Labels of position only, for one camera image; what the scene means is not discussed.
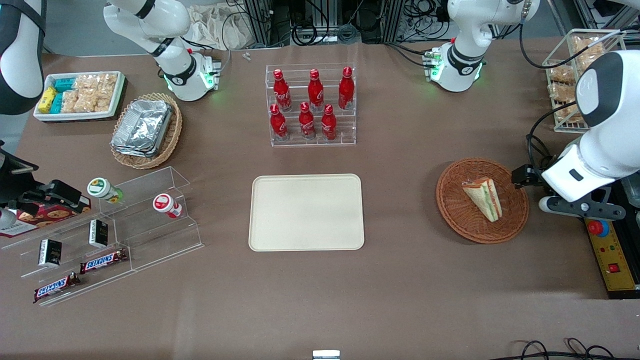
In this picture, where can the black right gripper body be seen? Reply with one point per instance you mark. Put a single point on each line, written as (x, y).
(14, 186)

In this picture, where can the triangular sandwich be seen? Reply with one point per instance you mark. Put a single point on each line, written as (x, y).
(485, 197)

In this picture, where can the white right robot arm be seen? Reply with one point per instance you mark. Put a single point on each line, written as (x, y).
(150, 25)

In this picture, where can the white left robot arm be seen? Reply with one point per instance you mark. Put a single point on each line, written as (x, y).
(465, 30)

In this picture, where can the round brown wicker basket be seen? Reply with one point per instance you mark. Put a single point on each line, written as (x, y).
(460, 210)

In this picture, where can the aluminium foil tray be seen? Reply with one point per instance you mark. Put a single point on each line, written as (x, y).
(142, 125)
(131, 153)

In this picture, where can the light oval wicker basket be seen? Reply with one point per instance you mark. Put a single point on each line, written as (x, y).
(172, 135)

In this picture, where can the cream plastic tray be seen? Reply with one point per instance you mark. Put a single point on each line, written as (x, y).
(305, 212)

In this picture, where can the red cookie box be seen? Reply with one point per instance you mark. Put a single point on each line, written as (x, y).
(47, 216)

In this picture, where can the green lid yogurt cup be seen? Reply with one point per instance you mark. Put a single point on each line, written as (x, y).
(100, 188)

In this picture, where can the small black box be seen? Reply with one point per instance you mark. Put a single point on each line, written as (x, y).
(98, 233)
(50, 252)

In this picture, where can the red emergency stop button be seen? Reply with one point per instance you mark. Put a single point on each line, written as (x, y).
(598, 228)

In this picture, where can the bagged fried snack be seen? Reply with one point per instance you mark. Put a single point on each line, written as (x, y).
(561, 73)
(561, 91)
(567, 114)
(587, 45)
(585, 61)

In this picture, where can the steel pan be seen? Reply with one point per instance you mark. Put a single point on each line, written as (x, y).
(632, 192)

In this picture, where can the white rectangular snack bin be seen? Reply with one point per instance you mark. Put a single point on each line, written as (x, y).
(80, 116)

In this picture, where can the Snickers chocolate bar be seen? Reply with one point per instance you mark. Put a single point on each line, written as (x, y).
(102, 261)
(55, 287)

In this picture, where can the yellow control panel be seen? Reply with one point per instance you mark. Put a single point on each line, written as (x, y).
(607, 250)

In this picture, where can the teal snack pack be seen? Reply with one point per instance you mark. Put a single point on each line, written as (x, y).
(65, 84)
(57, 103)

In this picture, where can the clear bag of rice crackers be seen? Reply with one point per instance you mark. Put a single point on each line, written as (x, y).
(71, 101)
(97, 82)
(95, 101)

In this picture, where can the yellow snack pack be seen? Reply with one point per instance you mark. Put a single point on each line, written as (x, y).
(47, 99)

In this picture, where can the black metal machine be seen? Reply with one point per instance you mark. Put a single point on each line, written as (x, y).
(632, 240)

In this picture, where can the clear acrylic stepped shelf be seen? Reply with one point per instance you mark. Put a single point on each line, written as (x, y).
(150, 235)

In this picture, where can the red lid yogurt cup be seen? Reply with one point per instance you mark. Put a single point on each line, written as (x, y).
(164, 204)

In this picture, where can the clear acrylic bottle rack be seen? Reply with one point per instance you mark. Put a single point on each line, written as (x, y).
(345, 127)

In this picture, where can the red cola bottle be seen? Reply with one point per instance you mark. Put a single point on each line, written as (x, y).
(278, 125)
(306, 122)
(328, 125)
(315, 92)
(346, 90)
(281, 92)

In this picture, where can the small red rocker switch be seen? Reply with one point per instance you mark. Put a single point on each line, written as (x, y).
(614, 268)

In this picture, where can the aluminium frame profile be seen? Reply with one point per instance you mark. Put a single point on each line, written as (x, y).
(257, 22)
(395, 20)

